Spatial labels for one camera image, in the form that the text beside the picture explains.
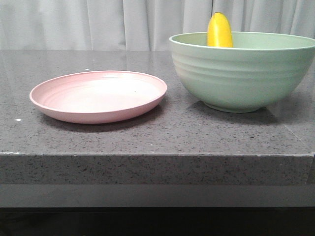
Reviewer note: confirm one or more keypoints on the white curtain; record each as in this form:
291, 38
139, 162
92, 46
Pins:
139, 25

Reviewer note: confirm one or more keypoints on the pink plate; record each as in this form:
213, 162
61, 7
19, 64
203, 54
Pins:
97, 97

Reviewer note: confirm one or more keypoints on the green bowl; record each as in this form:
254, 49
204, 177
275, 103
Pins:
260, 68

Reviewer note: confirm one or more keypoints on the yellow banana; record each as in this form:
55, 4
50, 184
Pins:
219, 31

